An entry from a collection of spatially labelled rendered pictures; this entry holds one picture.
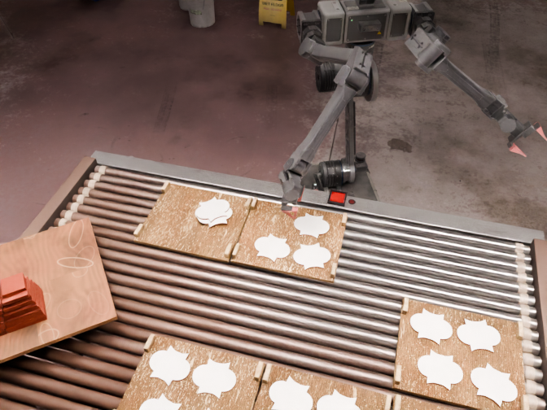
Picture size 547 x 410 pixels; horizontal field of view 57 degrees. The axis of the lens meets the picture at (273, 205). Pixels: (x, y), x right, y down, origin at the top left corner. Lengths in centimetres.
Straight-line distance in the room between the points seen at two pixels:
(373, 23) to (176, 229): 121
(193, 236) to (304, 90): 268
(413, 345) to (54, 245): 136
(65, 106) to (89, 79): 43
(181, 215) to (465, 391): 126
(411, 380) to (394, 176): 220
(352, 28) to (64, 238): 149
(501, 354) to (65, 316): 148
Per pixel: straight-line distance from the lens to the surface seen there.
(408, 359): 182
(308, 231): 208
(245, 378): 175
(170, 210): 222
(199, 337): 186
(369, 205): 225
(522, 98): 489
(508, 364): 192
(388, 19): 240
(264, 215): 215
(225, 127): 415
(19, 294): 179
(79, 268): 198
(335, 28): 234
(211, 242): 207
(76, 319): 186
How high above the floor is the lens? 252
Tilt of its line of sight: 46 degrees down
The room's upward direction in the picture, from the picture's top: 1 degrees counter-clockwise
